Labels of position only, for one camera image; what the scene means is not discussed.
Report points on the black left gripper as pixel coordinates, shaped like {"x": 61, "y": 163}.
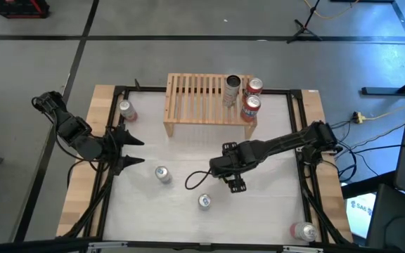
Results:
{"x": 110, "y": 151}

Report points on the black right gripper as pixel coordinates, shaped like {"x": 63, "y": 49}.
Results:
{"x": 234, "y": 161}

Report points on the white and pink beverage can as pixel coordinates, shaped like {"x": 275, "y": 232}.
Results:
{"x": 128, "y": 110}
{"x": 304, "y": 232}

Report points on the blue silver Red Bull can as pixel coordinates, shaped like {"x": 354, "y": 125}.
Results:
{"x": 163, "y": 174}
{"x": 204, "y": 201}

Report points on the red and blue Fanta can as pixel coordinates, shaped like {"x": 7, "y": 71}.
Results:
{"x": 251, "y": 107}
{"x": 255, "y": 85}

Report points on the tall silver beverage can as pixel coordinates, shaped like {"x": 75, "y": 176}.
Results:
{"x": 231, "y": 93}

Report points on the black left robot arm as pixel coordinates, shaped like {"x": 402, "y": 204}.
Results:
{"x": 72, "y": 130}

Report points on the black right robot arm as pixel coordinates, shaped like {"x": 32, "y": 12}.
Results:
{"x": 287, "y": 140}

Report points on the wooden slatted shelf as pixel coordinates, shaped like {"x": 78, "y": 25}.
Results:
{"x": 195, "y": 102}

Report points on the yellow power plug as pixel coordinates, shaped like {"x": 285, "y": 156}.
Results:
{"x": 358, "y": 117}

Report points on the white printed sign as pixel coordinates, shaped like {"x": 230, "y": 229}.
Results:
{"x": 359, "y": 218}

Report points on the black tripod stand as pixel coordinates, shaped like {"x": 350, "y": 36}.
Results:
{"x": 304, "y": 30}

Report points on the black desk base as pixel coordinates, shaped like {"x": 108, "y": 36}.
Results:
{"x": 382, "y": 91}

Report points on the red and black crate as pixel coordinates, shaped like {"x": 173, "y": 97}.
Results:
{"x": 19, "y": 10}

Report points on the black table frame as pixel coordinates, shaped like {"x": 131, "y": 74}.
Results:
{"x": 146, "y": 89}

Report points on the small black bracket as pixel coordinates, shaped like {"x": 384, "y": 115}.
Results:
{"x": 138, "y": 85}

